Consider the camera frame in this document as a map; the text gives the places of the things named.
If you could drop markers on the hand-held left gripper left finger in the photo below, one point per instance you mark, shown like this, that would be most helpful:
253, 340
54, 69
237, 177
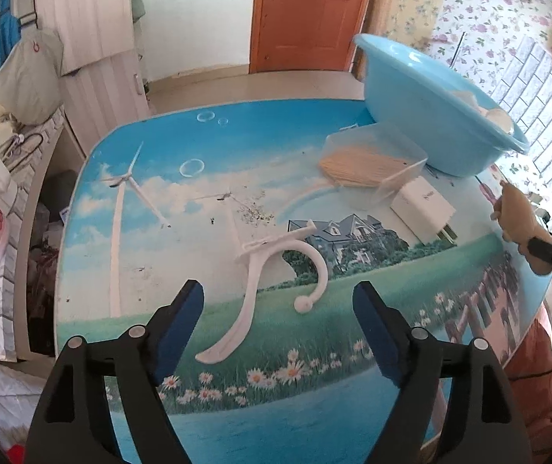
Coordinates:
179, 333

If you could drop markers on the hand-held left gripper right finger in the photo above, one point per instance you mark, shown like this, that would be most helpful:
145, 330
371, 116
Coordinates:
377, 333

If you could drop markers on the brown plush toy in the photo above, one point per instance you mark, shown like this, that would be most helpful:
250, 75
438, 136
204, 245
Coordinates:
517, 217

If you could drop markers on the white plastic hanger hook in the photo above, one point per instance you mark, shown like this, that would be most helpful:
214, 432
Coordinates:
249, 299

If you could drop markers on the white charger plug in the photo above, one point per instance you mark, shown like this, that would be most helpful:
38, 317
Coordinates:
421, 208

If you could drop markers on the clear box of wooden sticks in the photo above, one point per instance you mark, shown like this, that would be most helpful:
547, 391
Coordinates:
367, 164

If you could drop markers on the blue plastic basin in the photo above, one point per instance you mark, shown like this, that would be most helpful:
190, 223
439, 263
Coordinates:
416, 106

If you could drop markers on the pink cushion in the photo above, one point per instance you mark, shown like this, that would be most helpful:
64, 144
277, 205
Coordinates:
532, 396

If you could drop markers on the cream soft item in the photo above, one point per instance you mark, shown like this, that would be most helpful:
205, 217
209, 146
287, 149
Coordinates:
498, 118

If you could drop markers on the black bag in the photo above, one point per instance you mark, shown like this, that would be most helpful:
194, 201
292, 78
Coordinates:
58, 188

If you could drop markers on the grey quilt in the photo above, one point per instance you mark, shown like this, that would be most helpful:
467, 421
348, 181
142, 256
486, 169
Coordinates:
0, 396

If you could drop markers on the red cloth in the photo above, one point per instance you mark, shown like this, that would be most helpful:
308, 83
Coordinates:
18, 454

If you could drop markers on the thin black rod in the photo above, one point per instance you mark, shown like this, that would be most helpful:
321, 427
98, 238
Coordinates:
458, 51

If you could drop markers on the grey tote bag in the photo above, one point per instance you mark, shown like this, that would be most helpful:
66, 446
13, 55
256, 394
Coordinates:
29, 82

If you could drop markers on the brown wooden door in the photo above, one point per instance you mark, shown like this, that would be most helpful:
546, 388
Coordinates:
305, 19

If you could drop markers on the white slatted wardrobe panel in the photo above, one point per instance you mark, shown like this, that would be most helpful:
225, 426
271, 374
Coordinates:
92, 9

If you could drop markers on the blue hanging bag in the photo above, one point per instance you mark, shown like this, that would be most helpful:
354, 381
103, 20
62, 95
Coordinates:
2, 34

